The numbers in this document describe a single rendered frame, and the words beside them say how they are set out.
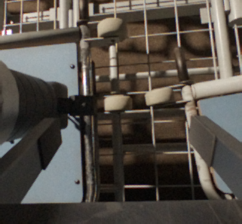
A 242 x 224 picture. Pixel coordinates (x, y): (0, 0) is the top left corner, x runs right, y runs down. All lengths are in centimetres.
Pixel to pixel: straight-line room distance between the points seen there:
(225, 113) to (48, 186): 39
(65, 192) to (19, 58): 30
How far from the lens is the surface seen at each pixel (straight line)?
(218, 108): 41
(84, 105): 24
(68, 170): 39
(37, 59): 42
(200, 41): 105
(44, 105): 20
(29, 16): 65
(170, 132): 92
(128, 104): 36
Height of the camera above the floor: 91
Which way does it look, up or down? 81 degrees down
